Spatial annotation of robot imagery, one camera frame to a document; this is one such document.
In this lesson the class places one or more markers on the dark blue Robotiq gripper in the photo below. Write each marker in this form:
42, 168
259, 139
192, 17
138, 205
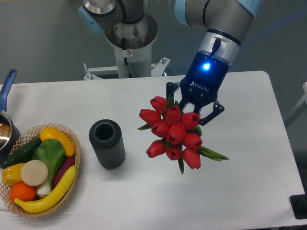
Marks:
200, 86

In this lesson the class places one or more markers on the red tulip bouquet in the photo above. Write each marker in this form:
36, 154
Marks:
178, 132

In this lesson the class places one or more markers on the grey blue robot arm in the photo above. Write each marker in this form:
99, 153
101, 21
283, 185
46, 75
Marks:
226, 21

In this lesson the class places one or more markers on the dark grey ribbed vase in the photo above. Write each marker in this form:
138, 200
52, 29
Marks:
106, 139

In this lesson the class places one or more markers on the purple sweet potato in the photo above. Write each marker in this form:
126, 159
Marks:
70, 161

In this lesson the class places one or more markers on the black device at table edge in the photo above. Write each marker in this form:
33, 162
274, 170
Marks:
299, 206

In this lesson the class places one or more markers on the yellow squash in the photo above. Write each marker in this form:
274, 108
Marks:
54, 133

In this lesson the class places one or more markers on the green bok choy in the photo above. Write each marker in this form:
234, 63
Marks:
52, 153

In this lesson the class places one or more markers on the beige round disc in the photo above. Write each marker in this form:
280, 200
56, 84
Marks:
34, 173

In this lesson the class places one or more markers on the green cucumber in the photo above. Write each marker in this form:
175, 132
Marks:
23, 154

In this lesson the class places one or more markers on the yellow banana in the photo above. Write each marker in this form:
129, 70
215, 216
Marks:
53, 197

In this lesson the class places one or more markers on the orange fruit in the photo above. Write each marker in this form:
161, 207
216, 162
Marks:
23, 192

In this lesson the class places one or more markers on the yellow bell pepper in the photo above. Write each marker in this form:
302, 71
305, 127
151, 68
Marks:
12, 174

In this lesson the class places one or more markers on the woven wicker basket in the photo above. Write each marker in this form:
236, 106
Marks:
28, 136

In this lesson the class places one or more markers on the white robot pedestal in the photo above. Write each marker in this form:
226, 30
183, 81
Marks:
132, 44

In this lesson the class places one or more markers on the white frame at right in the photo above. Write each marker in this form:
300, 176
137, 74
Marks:
298, 108

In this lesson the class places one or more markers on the blue handled saucepan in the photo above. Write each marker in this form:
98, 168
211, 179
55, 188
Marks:
9, 133

